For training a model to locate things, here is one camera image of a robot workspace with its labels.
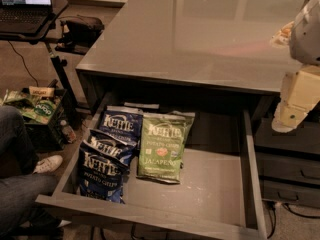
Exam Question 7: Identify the green snack bags in crate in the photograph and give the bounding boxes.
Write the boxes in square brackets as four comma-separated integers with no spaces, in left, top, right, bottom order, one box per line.
[2,90,61,124]

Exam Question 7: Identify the blue kettle chip bag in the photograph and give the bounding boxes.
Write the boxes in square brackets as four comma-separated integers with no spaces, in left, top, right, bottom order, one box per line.
[87,129,137,166]
[99,106,143,145]
[78,141,128,204]

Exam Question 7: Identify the black crate of snacks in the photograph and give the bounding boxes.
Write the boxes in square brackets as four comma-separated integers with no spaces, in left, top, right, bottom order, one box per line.
[20,87,79,152]

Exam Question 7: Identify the open grey top drawer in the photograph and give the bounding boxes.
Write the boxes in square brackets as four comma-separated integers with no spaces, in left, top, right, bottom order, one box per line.
[37,95,267,240]

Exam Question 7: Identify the dark lower side drawers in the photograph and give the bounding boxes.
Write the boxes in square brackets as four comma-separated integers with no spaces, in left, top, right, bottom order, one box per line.
[254,118,320,208]

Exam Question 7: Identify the bottle beside crate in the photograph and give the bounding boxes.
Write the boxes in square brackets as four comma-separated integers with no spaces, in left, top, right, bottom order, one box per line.
[60,120,76,143]

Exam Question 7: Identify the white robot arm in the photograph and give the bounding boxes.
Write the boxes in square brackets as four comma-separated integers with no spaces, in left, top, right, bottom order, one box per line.
[271,0,320,133]

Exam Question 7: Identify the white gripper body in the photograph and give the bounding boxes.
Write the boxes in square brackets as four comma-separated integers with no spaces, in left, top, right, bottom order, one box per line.
[281,65,320,113]

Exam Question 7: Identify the dark bag on stand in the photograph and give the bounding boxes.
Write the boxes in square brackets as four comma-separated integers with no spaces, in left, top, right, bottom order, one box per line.
[55,15,105,55]

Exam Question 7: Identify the white sneaker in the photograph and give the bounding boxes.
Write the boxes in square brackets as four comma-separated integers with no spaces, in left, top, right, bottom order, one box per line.
[33,155,63,174]

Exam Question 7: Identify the green jalapeno chip bag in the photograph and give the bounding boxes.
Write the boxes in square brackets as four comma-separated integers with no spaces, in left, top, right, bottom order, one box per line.
[137,111,195,184]

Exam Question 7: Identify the black laptop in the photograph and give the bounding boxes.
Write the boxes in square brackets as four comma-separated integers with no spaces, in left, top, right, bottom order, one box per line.
[0,0,53,35]

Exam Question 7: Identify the black laptop stand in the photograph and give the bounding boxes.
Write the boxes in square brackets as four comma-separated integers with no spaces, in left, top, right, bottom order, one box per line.
[0,0,78,108]

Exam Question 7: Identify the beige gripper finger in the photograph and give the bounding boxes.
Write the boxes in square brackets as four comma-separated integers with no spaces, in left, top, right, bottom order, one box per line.
[271,102,308,133]

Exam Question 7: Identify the back blue Kettle chip bag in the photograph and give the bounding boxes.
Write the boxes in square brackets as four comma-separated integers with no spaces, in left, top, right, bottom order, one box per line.
[99,106,143,145]

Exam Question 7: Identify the black cable on floor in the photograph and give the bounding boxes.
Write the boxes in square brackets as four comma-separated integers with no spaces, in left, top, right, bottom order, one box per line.
[7,40,40,87]

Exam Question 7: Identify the person leg in jeans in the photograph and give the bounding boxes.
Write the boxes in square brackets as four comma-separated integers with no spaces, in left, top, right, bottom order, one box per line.
[0,106,62,239]

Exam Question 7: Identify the front blue Kettle chip bag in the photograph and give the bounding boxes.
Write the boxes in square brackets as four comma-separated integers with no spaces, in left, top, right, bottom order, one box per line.
[78,141,128,204]

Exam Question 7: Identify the middle blue Kettle chip bag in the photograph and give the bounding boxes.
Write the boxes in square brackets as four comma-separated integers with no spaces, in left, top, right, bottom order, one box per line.
[87,129,137,166]

